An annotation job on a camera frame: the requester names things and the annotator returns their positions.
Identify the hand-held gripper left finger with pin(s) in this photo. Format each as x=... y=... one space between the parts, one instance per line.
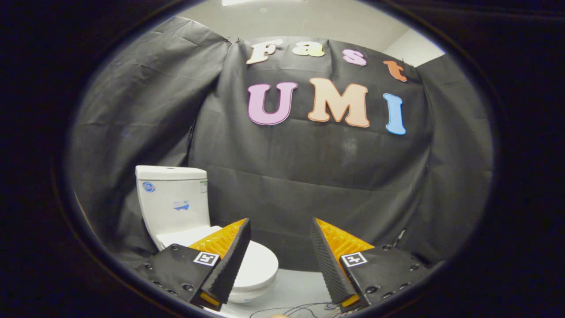
x=229 y=265

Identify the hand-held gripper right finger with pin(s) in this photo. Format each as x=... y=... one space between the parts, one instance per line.
x=329 y=265

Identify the white toilet lid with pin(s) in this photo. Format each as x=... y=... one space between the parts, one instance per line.
x=260 y=265

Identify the white toilet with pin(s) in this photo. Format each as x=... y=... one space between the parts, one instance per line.
x=174 y=198

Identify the black backdrop cloth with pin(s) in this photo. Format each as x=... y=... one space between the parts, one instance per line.
x=309 y=168

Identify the ceiling light panel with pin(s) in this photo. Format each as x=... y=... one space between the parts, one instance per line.
x=260 y=1

